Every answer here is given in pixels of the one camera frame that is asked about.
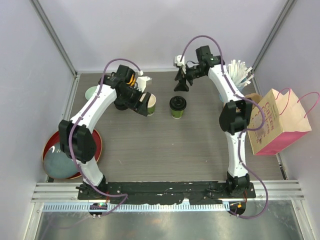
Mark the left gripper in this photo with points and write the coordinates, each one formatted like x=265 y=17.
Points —
x=142 y=107

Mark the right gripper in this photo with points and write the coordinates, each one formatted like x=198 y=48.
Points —
x=181 y=76

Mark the green paper cup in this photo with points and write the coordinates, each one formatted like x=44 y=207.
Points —
x=151 y=104
x=177 y=113

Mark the black cup lid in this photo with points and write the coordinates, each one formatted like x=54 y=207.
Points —
x=178 y=103

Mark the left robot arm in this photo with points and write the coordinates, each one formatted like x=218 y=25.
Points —
x=76 y=135

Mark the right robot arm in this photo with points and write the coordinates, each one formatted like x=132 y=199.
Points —
x=235 y=115

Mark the pale green bowl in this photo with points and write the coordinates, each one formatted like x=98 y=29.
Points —
x=89 y=92

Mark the bundle of white straws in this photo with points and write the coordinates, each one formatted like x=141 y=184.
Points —
x=240 y=74

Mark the blue straw holder can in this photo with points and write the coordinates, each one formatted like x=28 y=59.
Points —
x=240 y=89

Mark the brown cardboard cup carrier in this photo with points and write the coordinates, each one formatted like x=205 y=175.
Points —
x=255 y=97

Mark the blue-grey ceramic plate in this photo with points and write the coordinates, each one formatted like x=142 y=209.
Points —
x=57 y=164

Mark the kraft pink paper bag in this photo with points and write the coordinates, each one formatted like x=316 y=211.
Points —
x=280 y=121

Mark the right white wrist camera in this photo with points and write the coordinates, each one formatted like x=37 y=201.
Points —
x=179 y=61

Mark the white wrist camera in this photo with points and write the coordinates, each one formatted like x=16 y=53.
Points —
x=179 y=61
x=142 y=82

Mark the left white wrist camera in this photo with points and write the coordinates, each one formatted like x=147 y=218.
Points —
x=142 y=82

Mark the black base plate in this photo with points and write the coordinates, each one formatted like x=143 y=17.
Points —
x=170 y=193

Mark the aluminium frame rail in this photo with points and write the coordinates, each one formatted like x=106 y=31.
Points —
x=71 y=197

